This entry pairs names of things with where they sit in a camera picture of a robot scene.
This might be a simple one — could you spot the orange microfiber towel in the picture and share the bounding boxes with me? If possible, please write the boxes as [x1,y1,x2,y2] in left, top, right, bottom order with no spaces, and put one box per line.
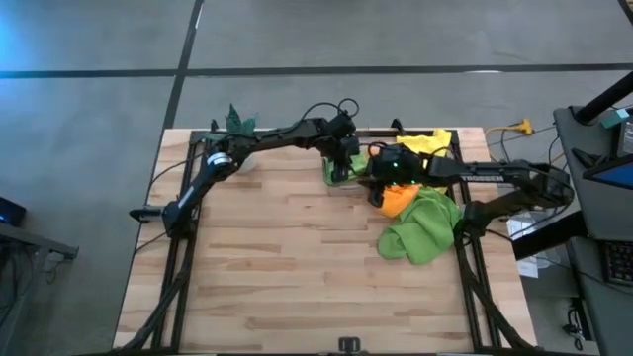
[378,182,422,219]

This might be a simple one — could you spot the black backlit keyboard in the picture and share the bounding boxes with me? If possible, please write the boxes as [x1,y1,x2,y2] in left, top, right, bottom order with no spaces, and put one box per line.
[600,240,633,289]

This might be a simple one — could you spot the teal box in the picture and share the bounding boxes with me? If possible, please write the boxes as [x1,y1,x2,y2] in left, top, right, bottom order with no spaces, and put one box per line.
[601,108,632,131]

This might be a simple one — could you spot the clear plastic bin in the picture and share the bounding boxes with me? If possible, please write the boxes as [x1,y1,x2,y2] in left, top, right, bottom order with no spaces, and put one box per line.
[316,126,370,195]

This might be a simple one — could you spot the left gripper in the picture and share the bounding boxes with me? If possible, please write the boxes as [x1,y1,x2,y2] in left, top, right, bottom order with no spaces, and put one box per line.
[320,133,362,184]

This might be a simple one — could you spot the yellow extension cord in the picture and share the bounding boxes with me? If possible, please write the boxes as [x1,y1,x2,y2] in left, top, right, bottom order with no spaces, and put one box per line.
[484,118,536,149]

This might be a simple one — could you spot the blue-lit black device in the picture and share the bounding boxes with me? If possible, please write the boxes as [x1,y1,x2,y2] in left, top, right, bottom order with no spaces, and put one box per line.
[0,196,28,227]

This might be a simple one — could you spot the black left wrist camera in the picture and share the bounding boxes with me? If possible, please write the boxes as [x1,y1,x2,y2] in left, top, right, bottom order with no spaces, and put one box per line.
[328,112,358,140]

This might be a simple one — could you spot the black table clamp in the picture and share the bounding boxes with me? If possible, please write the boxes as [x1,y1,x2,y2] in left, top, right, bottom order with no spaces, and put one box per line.
[129,206,163,224]

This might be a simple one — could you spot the yellow microfiber towel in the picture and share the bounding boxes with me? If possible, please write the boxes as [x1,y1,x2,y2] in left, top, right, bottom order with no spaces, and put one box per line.
[395,128,454,195]

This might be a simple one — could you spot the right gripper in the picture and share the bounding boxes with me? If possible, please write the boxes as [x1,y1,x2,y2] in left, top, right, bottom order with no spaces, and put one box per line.
[358,143,434,208]

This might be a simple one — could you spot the white paper sheet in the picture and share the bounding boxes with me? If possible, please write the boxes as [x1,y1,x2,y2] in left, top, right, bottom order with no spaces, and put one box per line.
[506,217,563,279]

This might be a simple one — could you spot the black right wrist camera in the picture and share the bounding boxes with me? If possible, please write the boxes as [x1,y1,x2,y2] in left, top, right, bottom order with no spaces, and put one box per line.
[378,143,421,172]

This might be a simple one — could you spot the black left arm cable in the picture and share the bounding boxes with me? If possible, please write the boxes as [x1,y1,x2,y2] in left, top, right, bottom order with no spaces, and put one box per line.
[300,97,361,126]

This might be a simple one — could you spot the laptop with blue screen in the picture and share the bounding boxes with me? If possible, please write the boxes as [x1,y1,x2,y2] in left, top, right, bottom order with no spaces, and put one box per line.
[583,153,633,192]

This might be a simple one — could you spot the black table-level camera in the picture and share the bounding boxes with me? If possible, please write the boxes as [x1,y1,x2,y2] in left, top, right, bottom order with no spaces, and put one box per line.
[338,335,362,355]

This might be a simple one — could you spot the dark metal side table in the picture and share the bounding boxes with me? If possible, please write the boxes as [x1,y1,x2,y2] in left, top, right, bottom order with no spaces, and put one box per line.
[0,221,80,356]

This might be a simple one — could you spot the grey desk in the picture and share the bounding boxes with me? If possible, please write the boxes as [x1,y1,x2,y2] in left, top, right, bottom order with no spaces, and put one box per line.
[552,105,633,243]

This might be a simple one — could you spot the black aluminium rig frame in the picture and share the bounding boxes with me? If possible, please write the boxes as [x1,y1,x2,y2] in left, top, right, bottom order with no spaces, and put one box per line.
[114,117,539,355]

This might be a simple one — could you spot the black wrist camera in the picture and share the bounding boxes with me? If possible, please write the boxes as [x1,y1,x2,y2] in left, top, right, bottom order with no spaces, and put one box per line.
[378,143,421,172]
[328,112,358,140]

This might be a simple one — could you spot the black pole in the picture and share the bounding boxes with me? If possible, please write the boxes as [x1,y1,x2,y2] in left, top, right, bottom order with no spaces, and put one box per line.
[573,71,633,126]

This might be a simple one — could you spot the black metal bar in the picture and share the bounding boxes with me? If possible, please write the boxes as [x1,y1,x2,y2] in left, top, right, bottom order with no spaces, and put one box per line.
[511,210,588,262]

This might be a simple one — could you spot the snake plant in white pot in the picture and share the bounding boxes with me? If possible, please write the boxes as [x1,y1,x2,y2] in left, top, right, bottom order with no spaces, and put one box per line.
[207,102,261,174]

